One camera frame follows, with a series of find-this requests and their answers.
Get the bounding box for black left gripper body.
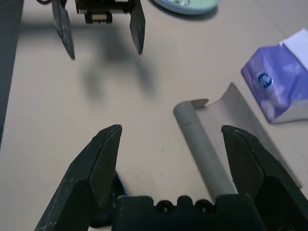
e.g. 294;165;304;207
75;0;135;25

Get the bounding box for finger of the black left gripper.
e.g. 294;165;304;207
129;0;146;55
51;0;76;60

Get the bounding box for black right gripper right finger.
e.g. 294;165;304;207
221;124;308;231

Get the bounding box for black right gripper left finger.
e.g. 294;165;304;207
33;124;123;231

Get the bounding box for black sunglasses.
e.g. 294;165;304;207
90;169;129;228

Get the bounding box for white tissue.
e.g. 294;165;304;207
168;0;193;6

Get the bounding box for grey glasses case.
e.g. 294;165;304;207
172;81;304;200

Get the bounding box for light blue plate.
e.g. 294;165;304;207
153;0;221;15

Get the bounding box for purple tissue pack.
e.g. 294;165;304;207
240;28;308;125

